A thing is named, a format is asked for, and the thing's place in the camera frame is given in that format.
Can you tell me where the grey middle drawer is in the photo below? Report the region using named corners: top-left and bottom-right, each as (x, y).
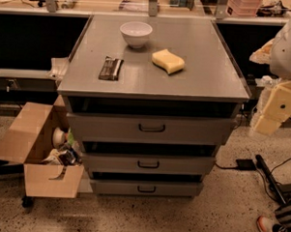
top-left (82, 153), bottom-right (216, 176)

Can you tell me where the white cup in box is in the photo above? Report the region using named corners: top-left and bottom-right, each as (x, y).
top-left (52, 128), bottom-right (67, 149)

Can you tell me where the dark snack bar wrapper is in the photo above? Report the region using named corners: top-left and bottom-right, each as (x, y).
top-left (98, 56), bottom-right (124, 81)

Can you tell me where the white bowl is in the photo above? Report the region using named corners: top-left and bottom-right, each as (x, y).
top-left (120, 21), bottom-right (153, 48)

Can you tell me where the grey drawer cabinet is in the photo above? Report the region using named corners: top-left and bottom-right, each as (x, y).
top-left (52, 12), bottom-right (254, 202)

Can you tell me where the grey bottom drawer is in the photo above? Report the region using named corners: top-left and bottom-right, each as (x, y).
top-left (90, 179), bottom-right (203, 196)

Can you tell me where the pink plastic container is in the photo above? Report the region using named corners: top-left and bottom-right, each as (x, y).
top-left (226, 0), bottom-right (262, 16)

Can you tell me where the black power adapter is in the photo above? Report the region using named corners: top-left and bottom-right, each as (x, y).
top-left (236, 159), bottom-right (256, 171)

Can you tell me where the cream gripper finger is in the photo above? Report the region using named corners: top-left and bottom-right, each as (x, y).
top-left (249, 40), bottom-right (274, 64)
top-left (252, 80), bottom-right (291, 136)

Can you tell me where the grey top drawer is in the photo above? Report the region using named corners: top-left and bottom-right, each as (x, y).
top-left (67, 113), bottom-right (235, 145)

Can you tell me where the black bar on floor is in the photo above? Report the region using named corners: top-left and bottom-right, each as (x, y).
top-left (255, 154), bottom-right (287, 204)

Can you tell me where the cardboard box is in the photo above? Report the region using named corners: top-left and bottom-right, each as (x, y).
top-left (0, 96), bottom-right (84, 198)

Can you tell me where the yellow sponge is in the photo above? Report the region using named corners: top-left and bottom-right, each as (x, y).
top-left (152, 49), bottom-right (185, 74)

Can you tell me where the grey drawer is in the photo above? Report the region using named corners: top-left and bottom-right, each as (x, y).
top-left (67, 113), bottom-right (235, 145)
top-left (82, 153), bottom-right (216, 176)
top-left (90, 179), bottom-right (203, 196)

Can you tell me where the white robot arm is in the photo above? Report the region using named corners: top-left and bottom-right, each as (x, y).
top-left (249, 17), bottom-right (291, 136)

